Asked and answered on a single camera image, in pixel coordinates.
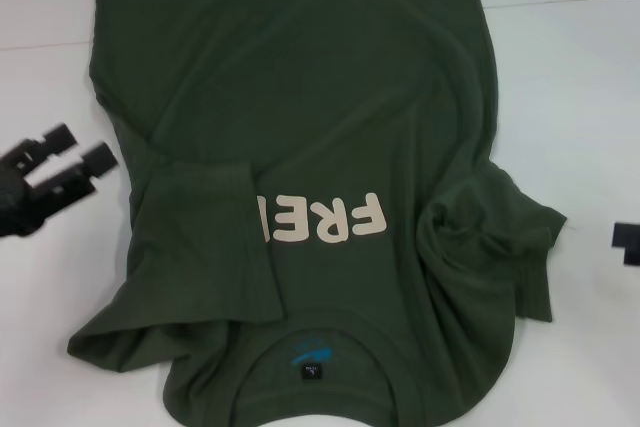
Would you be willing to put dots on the dark green FREE! t-shirt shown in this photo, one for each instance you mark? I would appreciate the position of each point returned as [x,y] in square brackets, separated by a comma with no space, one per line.
[280,97]

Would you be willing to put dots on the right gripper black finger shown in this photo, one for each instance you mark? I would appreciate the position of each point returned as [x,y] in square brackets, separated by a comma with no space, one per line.
[631,242]

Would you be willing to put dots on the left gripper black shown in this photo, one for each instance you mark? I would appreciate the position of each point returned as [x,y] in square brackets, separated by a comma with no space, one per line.
[20,207]

